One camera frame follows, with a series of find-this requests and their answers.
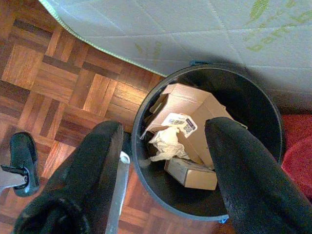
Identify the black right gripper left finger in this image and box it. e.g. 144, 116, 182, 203
13, 120, 125, 234

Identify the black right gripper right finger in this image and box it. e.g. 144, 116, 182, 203
204, 117, 312, 234

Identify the silver right robot leg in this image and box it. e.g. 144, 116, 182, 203
105, 150, 132, 234

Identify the silver robot leg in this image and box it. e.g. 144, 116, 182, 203
105, 150, 132, 234
0, 165, 29, 195

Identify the small brown cardboard box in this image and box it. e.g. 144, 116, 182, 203
163, 157, 218, 191

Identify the red fabric cushion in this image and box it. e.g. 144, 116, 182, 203
280, 114, 312, 200

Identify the silver left robot leg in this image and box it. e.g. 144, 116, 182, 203
0, 165, 29, 195

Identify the black round trash bin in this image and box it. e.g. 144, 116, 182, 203
131, 62, 286, 224

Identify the crumpled cream paper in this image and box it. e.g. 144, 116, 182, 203
147, 126, 192, 163

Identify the large brown cardboard box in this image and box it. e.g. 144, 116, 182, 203
141, 82, 248, 171

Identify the white quilted mattress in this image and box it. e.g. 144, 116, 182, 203
39, 0, 312, 115

